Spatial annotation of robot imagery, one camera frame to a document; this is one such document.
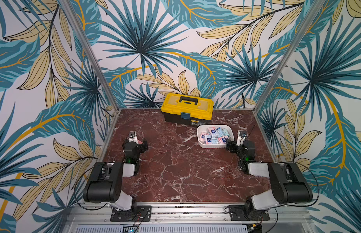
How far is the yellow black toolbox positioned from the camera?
99cm

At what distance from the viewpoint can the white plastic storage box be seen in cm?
97

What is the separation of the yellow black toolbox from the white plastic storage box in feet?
0.16
